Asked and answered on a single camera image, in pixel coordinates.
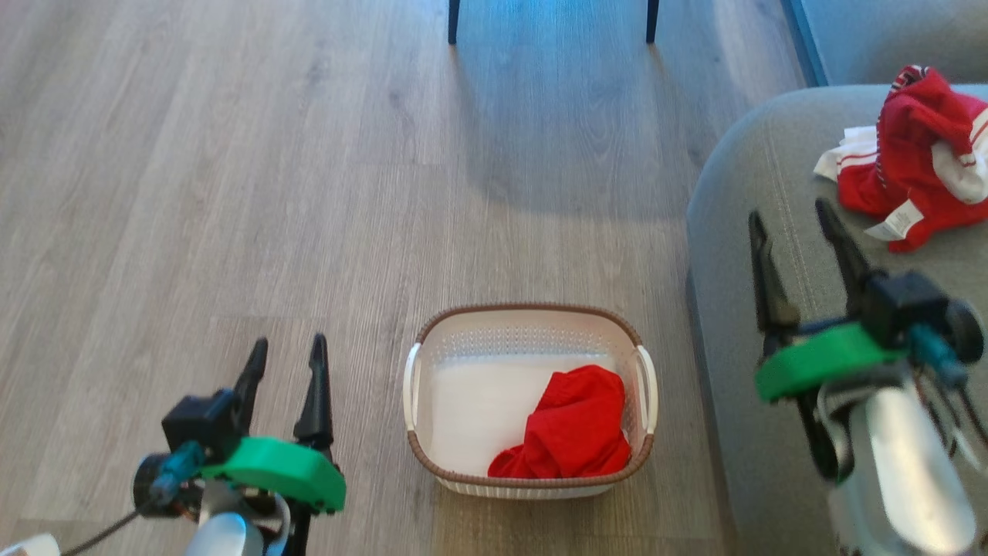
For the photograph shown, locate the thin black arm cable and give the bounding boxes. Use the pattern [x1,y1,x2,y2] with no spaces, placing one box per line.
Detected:
[62,500,157,556]
[917,377,988,458]

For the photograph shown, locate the grey fabric sofa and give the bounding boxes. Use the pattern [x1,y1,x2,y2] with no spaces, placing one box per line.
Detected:
[685,83,988,556]

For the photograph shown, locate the teal right camera connector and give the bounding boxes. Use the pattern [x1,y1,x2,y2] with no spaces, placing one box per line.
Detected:
[906,324,970,388]

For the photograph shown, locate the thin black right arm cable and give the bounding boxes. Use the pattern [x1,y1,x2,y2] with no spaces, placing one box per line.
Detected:
[917,377,988,458]

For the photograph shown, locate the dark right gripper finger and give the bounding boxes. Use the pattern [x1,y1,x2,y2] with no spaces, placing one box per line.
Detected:
[814,198,875,319]
[747,210,804,356]

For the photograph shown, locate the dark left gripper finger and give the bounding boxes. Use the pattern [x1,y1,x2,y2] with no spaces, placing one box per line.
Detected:
[293,334,335,466]
[234,337,269,435]

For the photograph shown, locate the white laundry basket brown rim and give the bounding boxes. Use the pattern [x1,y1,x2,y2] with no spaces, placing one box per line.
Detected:
[402,303,659,500]

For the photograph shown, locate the grey upholstered section blue edge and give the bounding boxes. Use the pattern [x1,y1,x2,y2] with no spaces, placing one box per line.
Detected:
[783,0,988,87]

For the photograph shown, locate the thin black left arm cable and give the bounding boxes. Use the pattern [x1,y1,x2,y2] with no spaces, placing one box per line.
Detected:
[62,500,157,556]

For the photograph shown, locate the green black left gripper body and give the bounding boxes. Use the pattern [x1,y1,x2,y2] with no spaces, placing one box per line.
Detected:
[133,436,347,556]

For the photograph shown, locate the red basketball shorts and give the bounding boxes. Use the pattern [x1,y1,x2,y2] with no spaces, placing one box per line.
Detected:
[488,364,632,480]

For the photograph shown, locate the red Bulls basketball jersey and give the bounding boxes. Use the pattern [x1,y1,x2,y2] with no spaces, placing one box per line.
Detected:
[814,65,988,254]

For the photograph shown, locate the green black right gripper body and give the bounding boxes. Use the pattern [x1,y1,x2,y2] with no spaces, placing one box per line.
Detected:
[754,322,986,481]

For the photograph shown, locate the teal left camera connector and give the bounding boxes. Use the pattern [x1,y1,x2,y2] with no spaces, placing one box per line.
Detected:
[150,442,206,503]

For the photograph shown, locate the teal camera connector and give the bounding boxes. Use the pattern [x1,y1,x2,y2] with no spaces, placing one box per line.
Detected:
[150,442,206,503]
[906,324,970,388]

